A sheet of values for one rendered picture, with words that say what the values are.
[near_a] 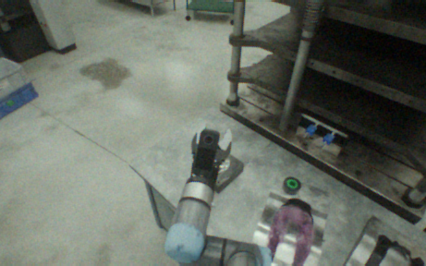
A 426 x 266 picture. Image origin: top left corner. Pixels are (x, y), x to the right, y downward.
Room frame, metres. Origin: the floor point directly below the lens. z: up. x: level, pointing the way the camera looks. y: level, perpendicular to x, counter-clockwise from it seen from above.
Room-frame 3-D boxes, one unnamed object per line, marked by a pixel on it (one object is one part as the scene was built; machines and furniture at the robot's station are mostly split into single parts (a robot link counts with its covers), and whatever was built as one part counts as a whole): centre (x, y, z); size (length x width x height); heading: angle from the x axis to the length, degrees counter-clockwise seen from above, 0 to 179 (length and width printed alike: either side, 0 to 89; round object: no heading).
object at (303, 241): (0.51, -0.34, 0.90); 0.26 x 0.18 x 0.08; 154
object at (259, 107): (1.38, -0.82, 0.76); 1.30 x 0.84 x 0.07; 47
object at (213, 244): (0.26, 0.03, 1.34); 0.11 x 0.08 x 0.11; 78
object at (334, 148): (1.29, -0.80, 0.87); 0.50 x 0.27 x 0.17; 137
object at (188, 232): (0.26, 0.05, 1.43); 0.11 x 0.08 x 0.09; 168
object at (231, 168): (0.87, -0.05, 0.84); 0.20 x 0.15 x 0.07; 137
